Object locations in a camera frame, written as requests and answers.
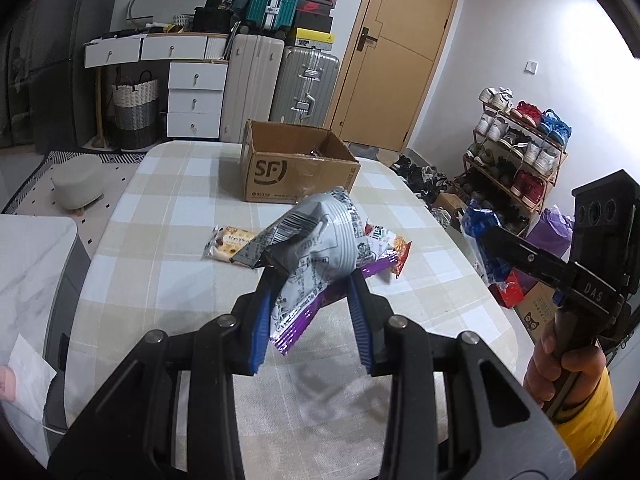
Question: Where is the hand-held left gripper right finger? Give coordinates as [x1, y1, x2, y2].
[347, 272, 576, 480]

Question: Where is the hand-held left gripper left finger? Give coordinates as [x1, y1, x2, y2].
[47, 267, 281, 480]

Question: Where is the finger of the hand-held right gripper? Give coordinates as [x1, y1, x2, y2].
[475, 224, 576, 292]

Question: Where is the purple snack bag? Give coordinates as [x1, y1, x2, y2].
[268, 252, 401, 356]

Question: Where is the blue snack bag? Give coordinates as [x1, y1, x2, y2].
[460, 199, 508, 286]

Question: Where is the orange snack bag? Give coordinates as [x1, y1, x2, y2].
[387, 234, 414, 279]

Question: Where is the beige biscuit pack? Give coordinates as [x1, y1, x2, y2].
[202, 225, 258, 264]

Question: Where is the grey snack bag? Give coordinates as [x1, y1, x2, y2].
[231, 186, 377, 343]

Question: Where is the brown cardboard box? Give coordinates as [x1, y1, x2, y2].
[240, 119, 362, 206]

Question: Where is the person's right forearm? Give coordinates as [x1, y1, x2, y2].
[552, 365, 618, 466]

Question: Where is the person's right hand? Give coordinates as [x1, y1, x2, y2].
[522, 320, 608, 409]

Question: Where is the red packaged item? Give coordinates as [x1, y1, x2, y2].
[492, 269, 538, 308]

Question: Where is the cat-face cardboard box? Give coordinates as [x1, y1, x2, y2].
[515, 280, 561, 346]

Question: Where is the shoe rack with shoes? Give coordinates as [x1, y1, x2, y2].
[462, 87, 573, 221]

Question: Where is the wooden shoe rack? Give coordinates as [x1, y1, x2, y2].
[462, 100, 568, 236]

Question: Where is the small brown carton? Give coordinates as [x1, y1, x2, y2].
[432, 192, 468, 216]

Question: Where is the scatter of assorted shoes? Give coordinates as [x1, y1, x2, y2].
[389, 154, 468, 226]

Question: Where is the tan wooden door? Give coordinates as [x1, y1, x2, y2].
[325, 0, 463, 151]

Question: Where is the cream suitcase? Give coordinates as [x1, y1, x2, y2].
[220, 34, 286, 143]

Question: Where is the grey round stool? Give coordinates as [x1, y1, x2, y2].
[51, 155, 106, 218]

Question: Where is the white marble-pattern table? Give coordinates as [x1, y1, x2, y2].
[0, 214, 93, 456]

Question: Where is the silver suitcase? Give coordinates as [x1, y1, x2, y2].
[270, 46, 341, 128]

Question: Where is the white paper sheet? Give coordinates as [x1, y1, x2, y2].
[0, 334, 57, 423]

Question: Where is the woven laundry basket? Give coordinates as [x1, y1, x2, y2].
[111, 71, 160, 150]

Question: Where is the white drawer desk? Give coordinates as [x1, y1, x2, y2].
[84, 31, 231, 141]

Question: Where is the yellow black shoe box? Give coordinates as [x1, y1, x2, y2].
[290, 27, 335, 51]

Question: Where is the plain black shoe box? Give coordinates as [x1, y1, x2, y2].
[292, 12, 333, 33]

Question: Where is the black storage bin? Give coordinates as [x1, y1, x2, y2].
[192, 6, 236, 33]

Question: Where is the dark grey fridge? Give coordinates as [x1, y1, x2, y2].
[0, 0, 126, 151]

